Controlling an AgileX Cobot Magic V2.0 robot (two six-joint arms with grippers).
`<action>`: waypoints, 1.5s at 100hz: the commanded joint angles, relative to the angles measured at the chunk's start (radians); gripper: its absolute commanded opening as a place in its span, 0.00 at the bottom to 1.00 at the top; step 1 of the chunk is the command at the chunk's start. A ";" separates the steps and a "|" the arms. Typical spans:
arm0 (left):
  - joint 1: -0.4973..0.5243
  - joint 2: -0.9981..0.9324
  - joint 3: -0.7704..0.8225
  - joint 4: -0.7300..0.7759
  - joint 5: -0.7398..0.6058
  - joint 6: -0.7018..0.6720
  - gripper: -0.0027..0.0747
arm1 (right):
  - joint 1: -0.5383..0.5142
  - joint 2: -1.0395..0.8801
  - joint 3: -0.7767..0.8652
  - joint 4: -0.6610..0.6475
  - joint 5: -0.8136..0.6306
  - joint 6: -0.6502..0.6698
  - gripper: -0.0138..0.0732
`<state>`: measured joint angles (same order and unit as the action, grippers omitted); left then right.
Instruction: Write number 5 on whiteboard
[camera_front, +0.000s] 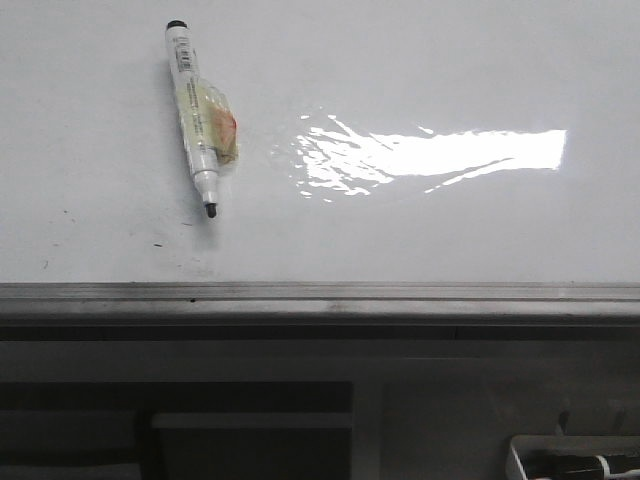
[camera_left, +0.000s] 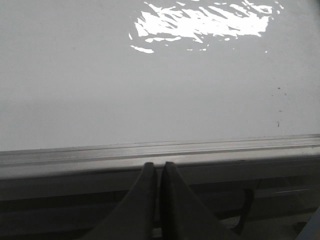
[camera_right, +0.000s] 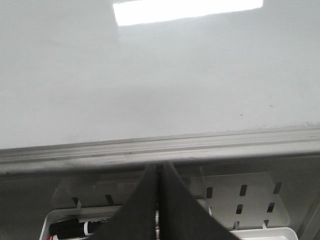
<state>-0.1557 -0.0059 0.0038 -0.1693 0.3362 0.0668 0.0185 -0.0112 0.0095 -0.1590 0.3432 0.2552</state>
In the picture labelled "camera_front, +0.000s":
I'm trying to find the white taped whiteboard marker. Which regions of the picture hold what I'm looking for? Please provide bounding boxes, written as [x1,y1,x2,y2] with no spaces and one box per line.
[165,20,238,219]

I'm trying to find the white marker tray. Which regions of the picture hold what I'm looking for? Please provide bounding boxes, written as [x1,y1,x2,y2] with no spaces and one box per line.
[505,435,639,479]

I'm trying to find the black marker in tray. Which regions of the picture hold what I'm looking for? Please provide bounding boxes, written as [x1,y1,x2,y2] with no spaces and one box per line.
[523,454,639,480]

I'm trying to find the dark cabinet panel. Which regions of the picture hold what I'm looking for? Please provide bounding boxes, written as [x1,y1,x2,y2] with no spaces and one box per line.
[1,382,352,479]

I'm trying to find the white whiteboard with metal frame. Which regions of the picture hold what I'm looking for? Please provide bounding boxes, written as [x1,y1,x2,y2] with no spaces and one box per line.
[1,1,639,323]

